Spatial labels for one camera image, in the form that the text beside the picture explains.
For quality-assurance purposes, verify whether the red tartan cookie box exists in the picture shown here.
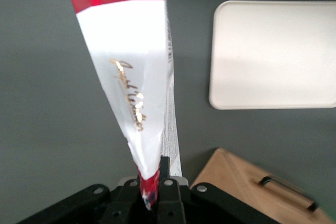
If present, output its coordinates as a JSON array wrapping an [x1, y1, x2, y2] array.
[[62, 0, 184, 211]]

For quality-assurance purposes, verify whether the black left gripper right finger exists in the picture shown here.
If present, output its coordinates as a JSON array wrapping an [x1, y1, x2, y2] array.
[[155, 156, 187, 224]]

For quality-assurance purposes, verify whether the cream plastic tray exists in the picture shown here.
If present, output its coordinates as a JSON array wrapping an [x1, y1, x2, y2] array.
[[208, 0, 336, 110]]

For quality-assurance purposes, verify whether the wooden drawer cabinet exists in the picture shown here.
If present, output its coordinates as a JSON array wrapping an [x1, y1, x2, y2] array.
[[190, 147, 334, 224]]

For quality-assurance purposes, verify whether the black metal drawer handle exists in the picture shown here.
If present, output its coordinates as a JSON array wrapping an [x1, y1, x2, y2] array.
[[258, 175, 318, 212]]

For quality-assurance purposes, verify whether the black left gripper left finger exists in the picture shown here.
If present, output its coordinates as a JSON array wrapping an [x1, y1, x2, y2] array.
[[103, 179, 148, 224]]

